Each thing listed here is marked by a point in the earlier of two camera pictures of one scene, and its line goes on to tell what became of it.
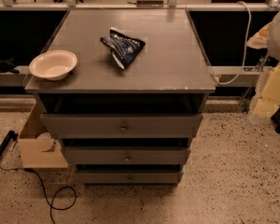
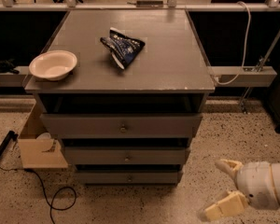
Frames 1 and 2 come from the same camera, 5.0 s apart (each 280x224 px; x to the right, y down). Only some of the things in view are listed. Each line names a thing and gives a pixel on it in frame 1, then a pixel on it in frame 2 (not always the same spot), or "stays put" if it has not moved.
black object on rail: (3, 65) stays put
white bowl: (52, 64) stays put
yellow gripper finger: (275, 88) to (257, 182)
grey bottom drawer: (129, 176) stays put
